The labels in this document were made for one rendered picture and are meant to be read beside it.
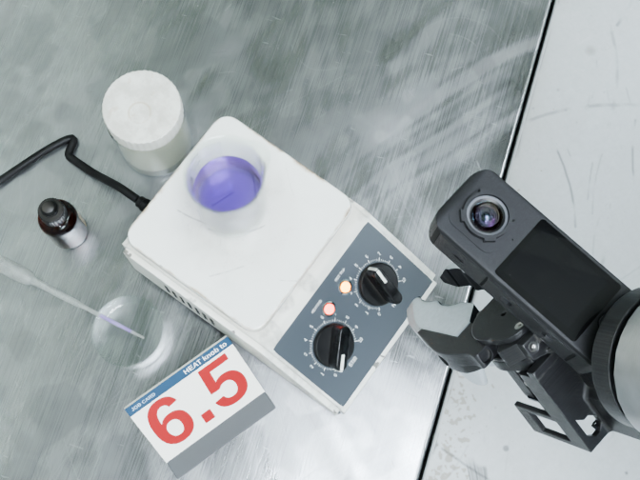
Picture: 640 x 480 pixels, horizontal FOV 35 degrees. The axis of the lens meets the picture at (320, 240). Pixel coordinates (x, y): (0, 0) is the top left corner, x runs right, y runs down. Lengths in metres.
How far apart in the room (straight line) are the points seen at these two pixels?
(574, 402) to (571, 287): 0.07
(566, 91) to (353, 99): 0.18
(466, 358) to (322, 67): 0.36
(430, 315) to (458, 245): 0.12
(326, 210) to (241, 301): 0.09
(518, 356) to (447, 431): 0.24
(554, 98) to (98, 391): 0.44
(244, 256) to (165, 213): 0.06
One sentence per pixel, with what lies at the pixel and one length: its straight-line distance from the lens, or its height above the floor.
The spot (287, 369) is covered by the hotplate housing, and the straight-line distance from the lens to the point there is 0.73.
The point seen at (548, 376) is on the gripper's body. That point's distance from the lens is 0.56.
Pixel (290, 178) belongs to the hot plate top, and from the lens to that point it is 0.73.
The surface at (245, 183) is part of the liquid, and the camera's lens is 0.69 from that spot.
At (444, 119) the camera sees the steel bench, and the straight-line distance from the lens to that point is 0.85.
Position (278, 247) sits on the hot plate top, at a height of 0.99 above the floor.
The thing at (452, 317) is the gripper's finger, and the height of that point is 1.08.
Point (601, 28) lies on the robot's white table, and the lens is 0.91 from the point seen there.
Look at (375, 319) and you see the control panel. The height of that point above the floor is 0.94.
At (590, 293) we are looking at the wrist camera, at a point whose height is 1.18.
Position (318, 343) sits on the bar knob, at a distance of 0.73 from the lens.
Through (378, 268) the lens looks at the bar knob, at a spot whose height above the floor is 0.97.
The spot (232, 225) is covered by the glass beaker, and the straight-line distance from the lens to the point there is 0.68.
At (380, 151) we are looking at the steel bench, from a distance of 0.83.
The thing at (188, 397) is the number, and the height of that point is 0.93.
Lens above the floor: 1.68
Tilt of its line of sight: 75 degrees down
